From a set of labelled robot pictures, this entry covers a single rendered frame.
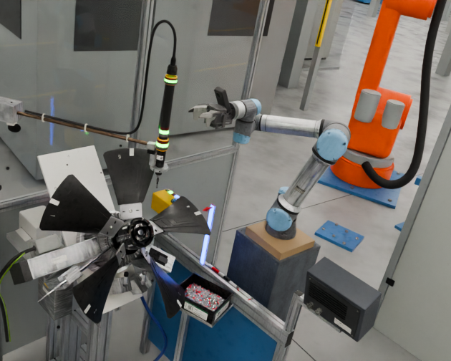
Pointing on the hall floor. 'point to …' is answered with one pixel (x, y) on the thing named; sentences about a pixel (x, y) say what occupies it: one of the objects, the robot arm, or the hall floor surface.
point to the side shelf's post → (51, 338)
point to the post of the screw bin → (181, 337)
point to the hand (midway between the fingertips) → (196, 112)
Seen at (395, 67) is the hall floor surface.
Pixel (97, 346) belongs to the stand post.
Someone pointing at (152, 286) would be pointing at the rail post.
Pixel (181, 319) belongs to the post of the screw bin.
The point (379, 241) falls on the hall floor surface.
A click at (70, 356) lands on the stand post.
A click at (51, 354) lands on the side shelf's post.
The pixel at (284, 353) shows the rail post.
